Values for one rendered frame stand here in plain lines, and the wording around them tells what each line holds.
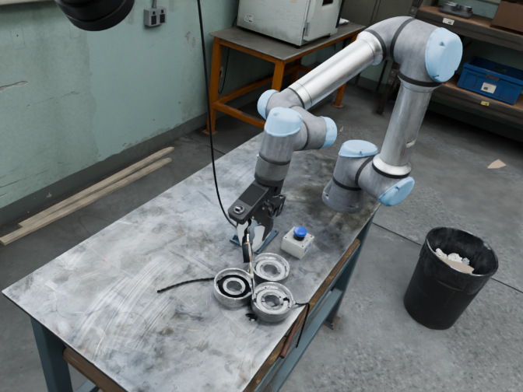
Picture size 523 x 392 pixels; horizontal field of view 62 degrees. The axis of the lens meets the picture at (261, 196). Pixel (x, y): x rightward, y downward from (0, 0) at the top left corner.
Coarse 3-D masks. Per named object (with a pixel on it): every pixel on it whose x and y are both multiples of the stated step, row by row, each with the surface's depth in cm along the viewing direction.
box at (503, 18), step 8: (504, 0) 372; (512, 0) 370; (520, 0) 368; (504, 8) 346; (512, 8) 343; (520, 8) 340; (496, 16) 350; (504, 16) 347; (512, 16) 345; (520, 16) 342; (496, 24) 352; (504, 24) 349; (512, 24) 346; (520, 24) 344; (512, 32) 351; (520, 32) 348
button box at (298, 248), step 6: (288, 234) 128; (294, 234) 128; (288, 240) 126; (294, 240) 126; (300, 240) 127; (306, 240) 127; (312, 240) 129; (282, 246) 128; (288, 246) 127; (294, 246) 126; (300, 246) 125; (306, 246) 126; (288, 252) 128; (294, 252) 127; (300, 252) 125; (306, 252) 129; (300, 258) 126
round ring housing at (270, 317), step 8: (256, 288) 110; (264, 288) 112; (272, 288) 112; (280, 288) 113; (256, 296) 109; (264, 296) 110; (272, 296) 111; (288, 296) 111; (256, 304) 106; (264, 304) 108; (280, 304) 108; (288, 304) 109; (256, 312) 106; (264, 312) 104; (288, 312) 106; (264, 320) 107; (272, 320) 105; (280, 320) 107
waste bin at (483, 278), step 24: (432, 240) 218; (456, 240) 219; (480, 240) 212; (432, 264) 199; (480, 264) 212; (408, 288) 225; (432, 288) 204; (456, 288) 197; (480, 288) 198; (408, 312) 223; (432, 312) 211; (456, 312) 208
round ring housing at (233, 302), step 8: (224, 272) 114; (232, 272) 115; (240, 272) 115; (216, 280) 112; (232, 280) 112; (240, 280) 113; (248, 280) 113; (216, 288) 108; (224, 288) 110; (240, 288) 112; (216, 296) 108; (224, 296) 106; (248, 296) 108; (224, 304) 109; (232, 304) 107; (240, 304) 108
